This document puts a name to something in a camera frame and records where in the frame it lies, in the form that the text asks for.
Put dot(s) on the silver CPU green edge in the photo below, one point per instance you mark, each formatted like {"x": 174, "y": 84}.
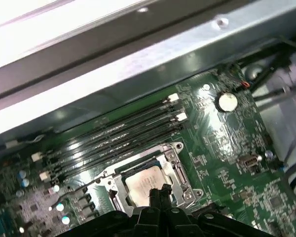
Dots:
{"x": 140, "y": 182}

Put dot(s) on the metal drive cage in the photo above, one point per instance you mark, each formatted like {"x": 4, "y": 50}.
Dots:
{"x": 281, "y": 128}

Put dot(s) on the metal socket cover frame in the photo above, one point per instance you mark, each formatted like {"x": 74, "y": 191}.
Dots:
{"x": 169, "y": 168}

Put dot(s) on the green motherboard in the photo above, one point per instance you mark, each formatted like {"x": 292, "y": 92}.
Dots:
{"x": 224, "y": 153}

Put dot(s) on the black RAM slot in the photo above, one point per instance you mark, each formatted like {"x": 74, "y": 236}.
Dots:
{"x": 113, "y": 156}
{"x": 113, "y": 145}
{"x": 113, "y": 134}
{"x": 113, "y": 123}

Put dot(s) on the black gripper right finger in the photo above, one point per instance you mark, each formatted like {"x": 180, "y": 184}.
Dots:
{"x": 167, "y": 197}

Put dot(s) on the coin cell battery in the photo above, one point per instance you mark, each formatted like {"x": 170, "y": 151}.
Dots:
{"x": 227, "y": 101}

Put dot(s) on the black PC case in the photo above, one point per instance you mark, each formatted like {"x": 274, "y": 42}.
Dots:
{"x": 162, "y": 61}

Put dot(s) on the CPU socket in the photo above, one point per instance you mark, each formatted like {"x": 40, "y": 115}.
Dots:
{"x": 190, "y": 196}

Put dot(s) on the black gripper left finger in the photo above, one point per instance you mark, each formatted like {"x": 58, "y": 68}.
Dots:
{"x": 154, "y": 200}

